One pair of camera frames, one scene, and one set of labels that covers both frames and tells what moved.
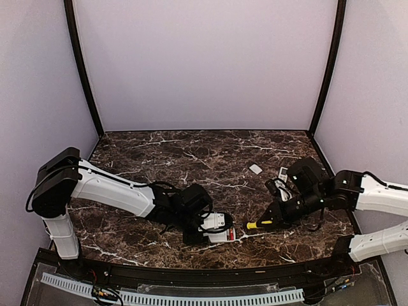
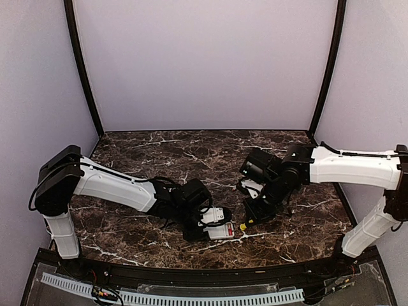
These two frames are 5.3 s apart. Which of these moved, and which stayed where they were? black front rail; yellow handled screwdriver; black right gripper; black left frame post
Moved: yellow handled screwdriver; black right gripper
Stayed: black front rail; black left frame post
